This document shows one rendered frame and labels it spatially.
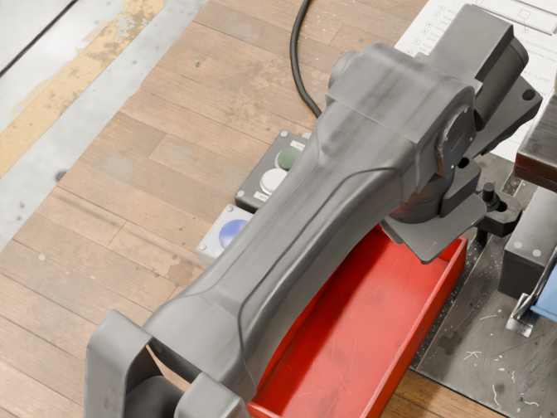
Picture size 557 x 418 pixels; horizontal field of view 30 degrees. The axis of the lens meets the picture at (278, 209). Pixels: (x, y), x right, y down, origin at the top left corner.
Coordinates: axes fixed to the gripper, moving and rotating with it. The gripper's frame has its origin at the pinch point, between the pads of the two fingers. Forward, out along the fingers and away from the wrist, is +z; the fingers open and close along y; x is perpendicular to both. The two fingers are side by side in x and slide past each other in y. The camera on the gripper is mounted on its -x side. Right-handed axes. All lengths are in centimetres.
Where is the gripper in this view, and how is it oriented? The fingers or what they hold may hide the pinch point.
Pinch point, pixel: (409, 218)
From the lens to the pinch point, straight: 88.8
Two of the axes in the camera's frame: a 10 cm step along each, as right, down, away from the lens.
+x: -7.7, 6.3, -1.0
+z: 0.9, 2.7, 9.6
